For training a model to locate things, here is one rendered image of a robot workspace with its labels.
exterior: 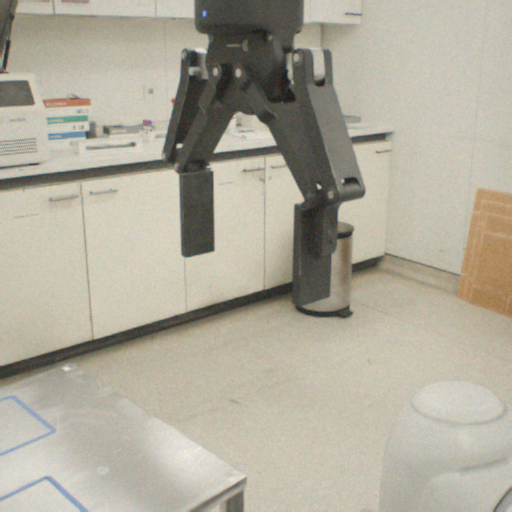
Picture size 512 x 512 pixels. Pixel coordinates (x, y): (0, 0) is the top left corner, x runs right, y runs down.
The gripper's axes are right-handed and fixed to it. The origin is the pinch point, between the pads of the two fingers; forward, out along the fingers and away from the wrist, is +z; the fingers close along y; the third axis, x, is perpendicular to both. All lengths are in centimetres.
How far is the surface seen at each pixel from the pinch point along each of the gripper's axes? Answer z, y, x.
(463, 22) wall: -30, 175, -289
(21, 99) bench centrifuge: 3, 221, -64
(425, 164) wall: 49, 192, -289
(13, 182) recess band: 36, 224, -58
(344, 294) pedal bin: 108, 180, -210
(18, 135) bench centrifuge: 17, 219, -61
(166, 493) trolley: 38.0, 23.5, -5.7
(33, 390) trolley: 38, 59, -2
